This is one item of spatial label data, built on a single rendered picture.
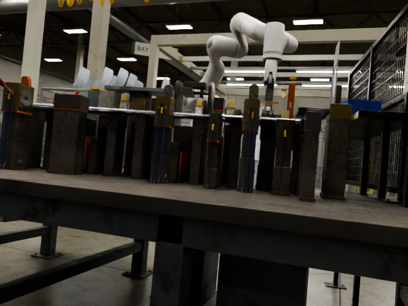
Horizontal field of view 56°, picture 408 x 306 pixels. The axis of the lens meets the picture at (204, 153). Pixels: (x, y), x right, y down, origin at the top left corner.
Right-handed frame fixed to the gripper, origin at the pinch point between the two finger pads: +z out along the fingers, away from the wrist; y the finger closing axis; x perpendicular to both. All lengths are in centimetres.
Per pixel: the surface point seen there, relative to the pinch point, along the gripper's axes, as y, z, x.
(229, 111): -14.4, 5.4, -18.0
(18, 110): 23, 16, -102
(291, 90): -14.8, -6.1, 10.0
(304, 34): -582, -231, 49
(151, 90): -27, -4, -62
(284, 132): 24.2, 17.3, 7.0
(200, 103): -12.5, 2.8, -32.0
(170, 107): 19.7, 10.1, -37.7
